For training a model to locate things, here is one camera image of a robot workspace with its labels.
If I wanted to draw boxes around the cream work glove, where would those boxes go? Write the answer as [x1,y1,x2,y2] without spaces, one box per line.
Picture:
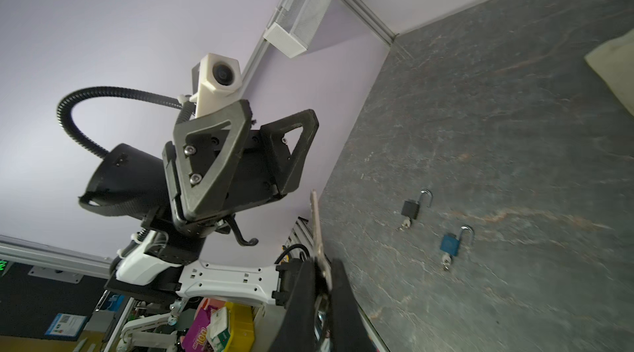
[584,30,634,115]

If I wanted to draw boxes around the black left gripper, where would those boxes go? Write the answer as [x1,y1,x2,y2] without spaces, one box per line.
[163,99,319,233]

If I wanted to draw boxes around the white mesh box basket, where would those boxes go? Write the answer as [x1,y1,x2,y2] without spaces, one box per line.
[264,0,332,58]

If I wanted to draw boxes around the colourful boxes beyond rail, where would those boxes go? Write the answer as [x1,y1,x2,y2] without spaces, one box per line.
[181,298,255,352]

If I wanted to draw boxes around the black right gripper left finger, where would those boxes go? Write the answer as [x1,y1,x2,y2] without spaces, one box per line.
[269,259,317,352]

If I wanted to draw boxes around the black padlock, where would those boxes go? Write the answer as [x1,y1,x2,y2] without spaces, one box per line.
[400,190,434,231]

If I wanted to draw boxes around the silver key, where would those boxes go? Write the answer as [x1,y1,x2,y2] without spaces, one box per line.
[310,190,333,291]

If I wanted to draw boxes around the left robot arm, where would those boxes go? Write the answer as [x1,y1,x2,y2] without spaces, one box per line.
[56,86,319,322]

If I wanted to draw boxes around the small blue padlock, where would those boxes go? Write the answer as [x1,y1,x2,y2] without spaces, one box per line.
[440,225,476,271]

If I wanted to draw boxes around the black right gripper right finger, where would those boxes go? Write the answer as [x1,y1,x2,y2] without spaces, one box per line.
[330,259,376,352]

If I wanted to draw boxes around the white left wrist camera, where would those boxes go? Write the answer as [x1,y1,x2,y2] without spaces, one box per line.
[190,53,243,119]

